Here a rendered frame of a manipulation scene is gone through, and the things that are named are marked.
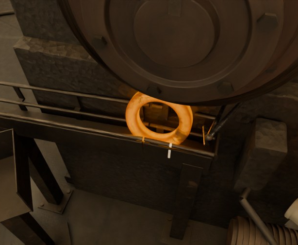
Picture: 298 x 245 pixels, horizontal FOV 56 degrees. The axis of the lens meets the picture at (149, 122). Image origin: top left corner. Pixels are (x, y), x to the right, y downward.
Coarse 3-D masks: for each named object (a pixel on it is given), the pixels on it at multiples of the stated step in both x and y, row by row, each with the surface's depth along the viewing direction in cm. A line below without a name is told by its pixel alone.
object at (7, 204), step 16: (0, 144) 82; (16, 144) 77; (0, 160) 86; (16, 160) 73; (0, 176) 83; (16, 176) 70; (0, 192) 80; (16, 192) 67; (0, 208) 77; (16, 208) 76; (32, 208) 76; (16, 224) 92; (32, 224) 101; (64, 224) 133; (32, 240) 106; (48, 240) 118; (64, 240) 129
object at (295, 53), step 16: (80, 0) 46; (288, 0) 37; (80, 16) 50; (288, 16) 39; (288, 32) 40; (288, 48) 44; (272, 64) 47; (288, 64) 46; (256, 80) 50; (224, 96) 55
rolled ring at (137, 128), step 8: (136, 96) 73; (144, 96) 73; (128, 104) 76; (136, 104) 75; (168, 104) 72; (176, 104) 72; (128, 112) 77; (136, 112) 76; (176, 112) 73; (184, 112) 72; (128, 120) 78; (136, 120) 78; (184, 120) 74; (192, 120) 75; (136, 128) 79; (144, 128) 80; (176, 128) 79; (184, 128) 75; (144, 136) 80; (152, 136) 80; (160, 136) 80; (168, 136) 79; (176, 136) 77; (184, 136) 76
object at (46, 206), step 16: (0, 128) 94; (32, 144) 105; (32, 160) 108; (32, 176) 119; (48, 176) 123; (192, 176) 84; (48, 192) 129; (64, 192) 143; (192, 192) 91; (48, 208) 138; (64, 208) 138; (176, 208) 104; (176, 224) 116; (192, 224) 133; (176, 240) 129
